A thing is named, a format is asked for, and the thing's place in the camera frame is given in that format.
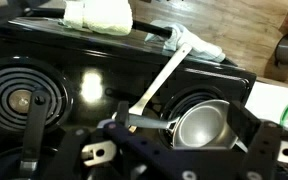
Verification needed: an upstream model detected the cream hanging towel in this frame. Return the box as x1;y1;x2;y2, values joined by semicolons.
63;0;133;36

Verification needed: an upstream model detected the grey non-stick frying pan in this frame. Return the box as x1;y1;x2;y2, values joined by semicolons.
126;100;247;152

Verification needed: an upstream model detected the grey-blue hanging towel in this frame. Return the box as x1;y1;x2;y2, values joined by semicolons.
145;20;226;63

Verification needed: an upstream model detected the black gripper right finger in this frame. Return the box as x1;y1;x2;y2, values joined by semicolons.
227;101;261;147

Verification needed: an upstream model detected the wooden slotted spatula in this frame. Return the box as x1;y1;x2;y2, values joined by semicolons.
128;43;192;115

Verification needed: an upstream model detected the black electric stove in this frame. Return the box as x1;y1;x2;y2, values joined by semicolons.
0;18;256;180

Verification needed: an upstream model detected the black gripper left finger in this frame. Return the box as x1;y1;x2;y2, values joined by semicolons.
20;89;50;174

